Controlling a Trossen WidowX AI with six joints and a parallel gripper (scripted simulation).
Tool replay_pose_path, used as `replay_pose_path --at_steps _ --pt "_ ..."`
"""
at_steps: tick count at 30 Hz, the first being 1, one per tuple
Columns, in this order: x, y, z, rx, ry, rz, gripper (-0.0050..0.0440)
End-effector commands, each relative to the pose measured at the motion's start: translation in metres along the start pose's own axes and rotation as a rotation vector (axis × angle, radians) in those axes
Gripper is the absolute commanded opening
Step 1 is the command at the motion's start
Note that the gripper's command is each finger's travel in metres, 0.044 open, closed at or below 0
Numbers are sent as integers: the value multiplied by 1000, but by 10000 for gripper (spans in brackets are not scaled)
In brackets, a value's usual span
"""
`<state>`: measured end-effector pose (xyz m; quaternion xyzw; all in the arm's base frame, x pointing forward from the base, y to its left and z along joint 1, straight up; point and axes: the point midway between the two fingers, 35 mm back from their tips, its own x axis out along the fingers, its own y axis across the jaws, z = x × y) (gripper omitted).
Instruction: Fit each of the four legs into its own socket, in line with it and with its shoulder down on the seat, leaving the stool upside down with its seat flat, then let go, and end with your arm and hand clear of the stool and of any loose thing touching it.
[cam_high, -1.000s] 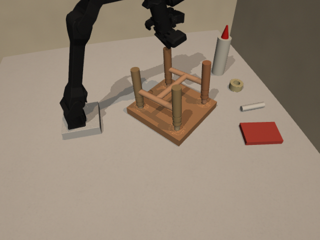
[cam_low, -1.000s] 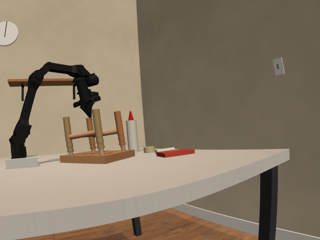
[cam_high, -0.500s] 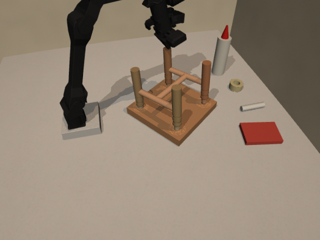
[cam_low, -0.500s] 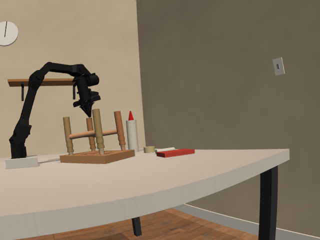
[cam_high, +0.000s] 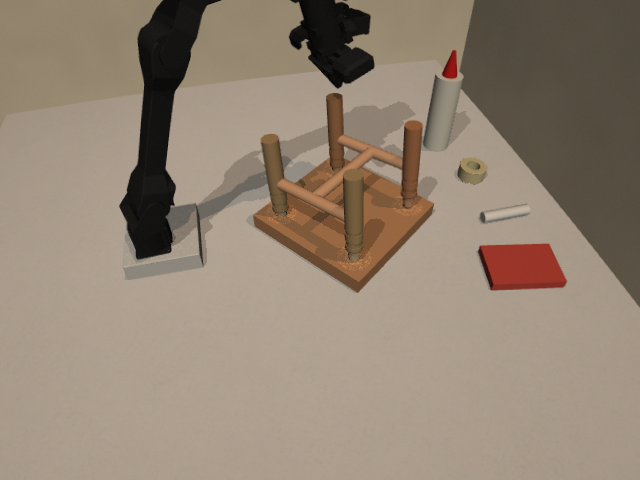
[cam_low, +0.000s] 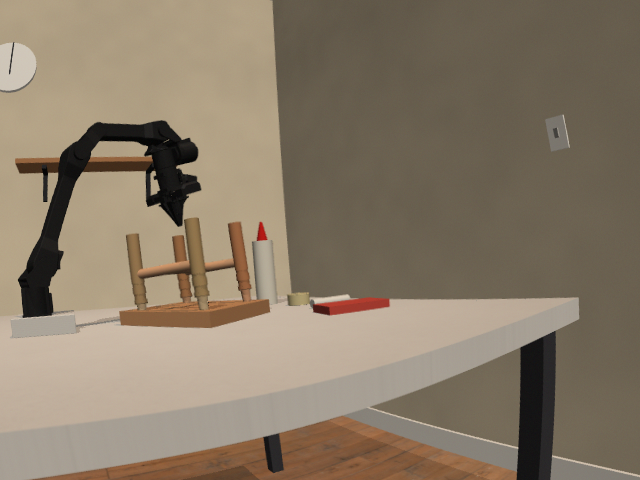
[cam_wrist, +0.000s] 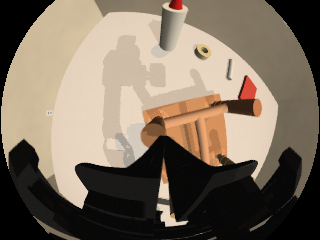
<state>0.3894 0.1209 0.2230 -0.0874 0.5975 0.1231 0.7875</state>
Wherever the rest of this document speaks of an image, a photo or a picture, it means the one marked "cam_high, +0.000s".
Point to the flat red rectangular block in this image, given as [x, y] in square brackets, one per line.
[521, 266]

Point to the brown wooden stool seat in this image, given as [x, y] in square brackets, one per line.
[319, 237]

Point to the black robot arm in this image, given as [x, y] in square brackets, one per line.
[164, 55]

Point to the brown wooden stool legs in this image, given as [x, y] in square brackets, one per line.
[353, 179]

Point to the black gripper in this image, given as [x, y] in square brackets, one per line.
[326, 37]

